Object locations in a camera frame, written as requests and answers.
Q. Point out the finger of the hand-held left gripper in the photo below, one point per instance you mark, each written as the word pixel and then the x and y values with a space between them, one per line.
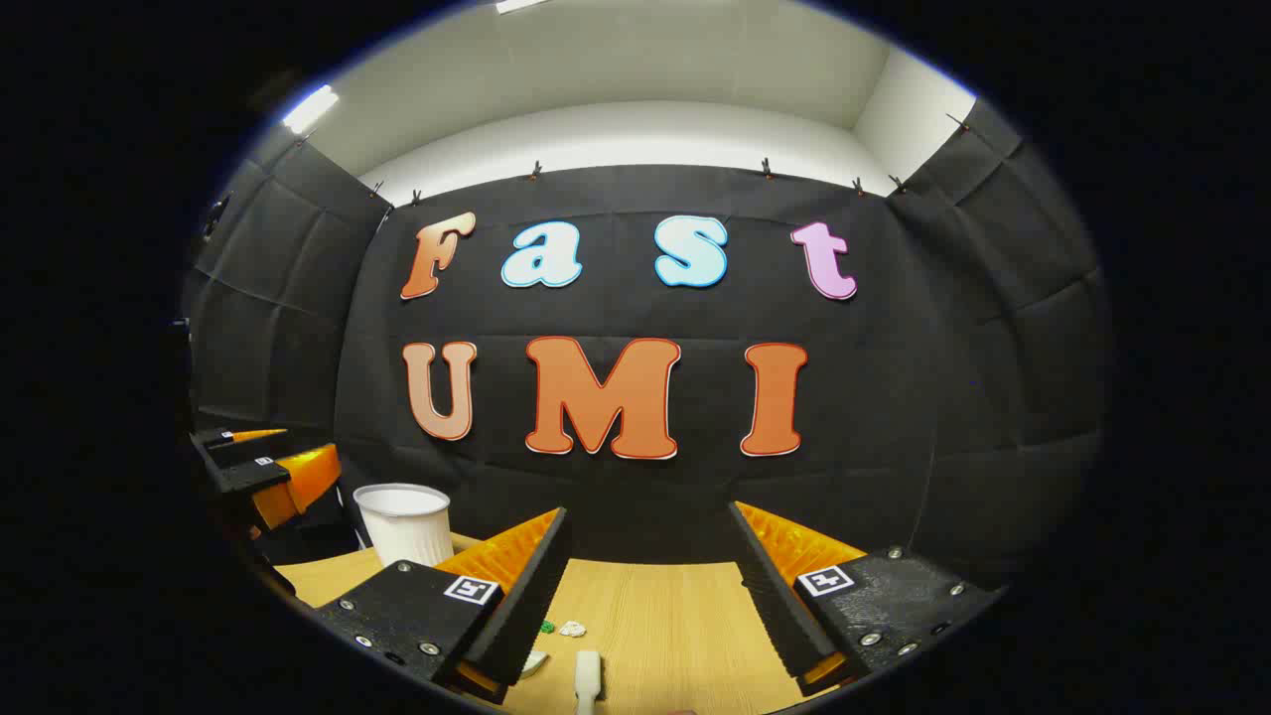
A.
pixel 213 439
pixel 248 475

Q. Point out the wooden desktop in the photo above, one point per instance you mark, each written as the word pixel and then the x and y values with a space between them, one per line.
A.
pixel 665 626

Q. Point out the row of black clips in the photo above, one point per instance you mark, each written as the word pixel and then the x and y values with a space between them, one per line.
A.
pixel 766 167

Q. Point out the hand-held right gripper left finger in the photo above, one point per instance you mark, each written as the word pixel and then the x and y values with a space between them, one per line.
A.
pixel 526 606

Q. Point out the white ribbed garbage bin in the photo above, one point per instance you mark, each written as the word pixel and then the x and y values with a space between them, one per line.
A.
pixel 405 531

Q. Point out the ceiling light panel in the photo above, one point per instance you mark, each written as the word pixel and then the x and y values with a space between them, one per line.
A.
pixel 518 5
pixel 310 108

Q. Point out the small grey broom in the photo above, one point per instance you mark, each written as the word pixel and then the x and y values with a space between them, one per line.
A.
pixel 588 680

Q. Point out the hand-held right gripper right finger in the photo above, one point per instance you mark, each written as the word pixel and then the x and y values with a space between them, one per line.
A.
pixel 775 606

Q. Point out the white paper ball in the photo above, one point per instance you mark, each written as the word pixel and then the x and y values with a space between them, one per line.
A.
pixel 572 629

